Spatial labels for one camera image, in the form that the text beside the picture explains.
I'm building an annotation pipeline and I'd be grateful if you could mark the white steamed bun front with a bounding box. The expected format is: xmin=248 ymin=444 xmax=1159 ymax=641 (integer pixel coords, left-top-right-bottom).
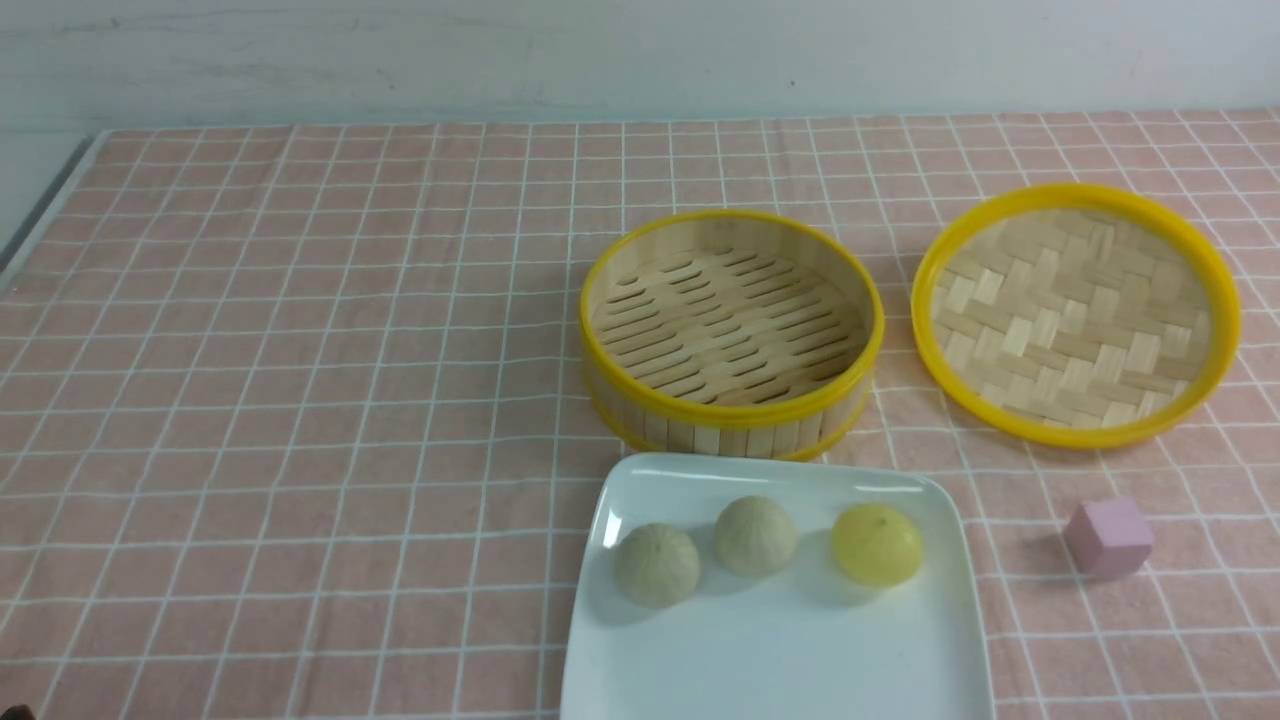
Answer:
xmin=614 ymin=523 xmax=701 ymax=609

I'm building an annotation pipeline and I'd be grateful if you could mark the white steamed bun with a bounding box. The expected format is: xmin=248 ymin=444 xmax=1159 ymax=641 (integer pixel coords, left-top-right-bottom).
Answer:
xmin=614 ymin=523 xmax=701 ymax=609
xmin=713 ymin=495 xmax=799 ymax=578

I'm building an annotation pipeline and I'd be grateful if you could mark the yellow steamed bun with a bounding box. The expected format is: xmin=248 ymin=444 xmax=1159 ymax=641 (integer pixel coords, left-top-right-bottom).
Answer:
xmin=831 ymin=503 xmax=925 ymax=589

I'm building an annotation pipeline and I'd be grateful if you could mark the white square plate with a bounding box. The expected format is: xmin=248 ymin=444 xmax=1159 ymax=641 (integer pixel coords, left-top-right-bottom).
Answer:
xmin=559 ymin=454 xmax=997 ymax=719

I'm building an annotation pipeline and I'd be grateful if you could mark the yellow-rimmed bamboo steamer basket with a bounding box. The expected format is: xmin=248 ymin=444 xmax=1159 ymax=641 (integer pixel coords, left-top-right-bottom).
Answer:
xmin=579 ymin=209 xmax=886 ymax=462

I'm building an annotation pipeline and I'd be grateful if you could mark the pink checkered tablecloth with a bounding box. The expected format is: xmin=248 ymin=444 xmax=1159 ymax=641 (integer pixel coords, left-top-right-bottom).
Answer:
xmin=1 ymin=109 xmax=1277 ymax=719

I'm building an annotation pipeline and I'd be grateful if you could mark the yellow-rimmed woven steamer lid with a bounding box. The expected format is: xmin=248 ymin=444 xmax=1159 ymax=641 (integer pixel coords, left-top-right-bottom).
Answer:
xmin=910 ymin=183 xmax=1242 ymax=448

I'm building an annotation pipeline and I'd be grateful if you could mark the pink cube block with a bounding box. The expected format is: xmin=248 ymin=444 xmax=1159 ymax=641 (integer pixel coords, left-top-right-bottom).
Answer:
xmin=1062 ymin=497 xmax=1155 ymax=579

